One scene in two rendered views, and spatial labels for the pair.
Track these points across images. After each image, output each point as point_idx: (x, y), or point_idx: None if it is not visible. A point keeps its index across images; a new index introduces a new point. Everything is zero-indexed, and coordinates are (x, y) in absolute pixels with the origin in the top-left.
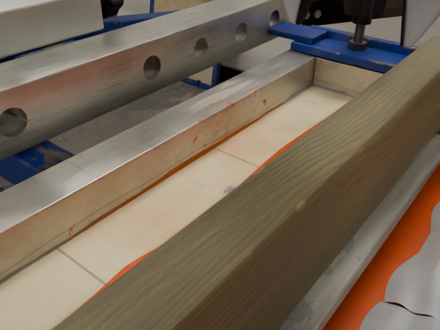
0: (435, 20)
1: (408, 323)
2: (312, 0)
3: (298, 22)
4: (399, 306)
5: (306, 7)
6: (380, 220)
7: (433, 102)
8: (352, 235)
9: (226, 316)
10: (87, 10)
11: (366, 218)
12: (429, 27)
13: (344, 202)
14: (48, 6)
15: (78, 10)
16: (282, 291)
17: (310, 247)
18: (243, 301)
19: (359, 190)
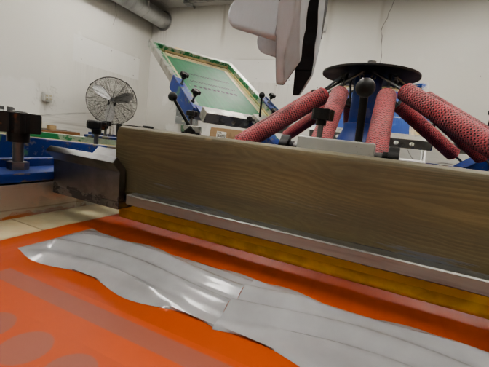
0: (279, 65)
1: (239, 282)
2: (303, 84)
3: (292, 93)
4: (252, 281)
5: (298, 87)
6: (294, 231)
7: (430, 199)
8: (268, 221)
9: (161, 149)
10: (363, 151)
11: (289, 226)
12: (279, 70)
13: (247, 172)
14: (340, 142)
15: (356, 149)
16: (193, 178)
17: (215, 172)
18: (169, 151)
19: (267, 180)
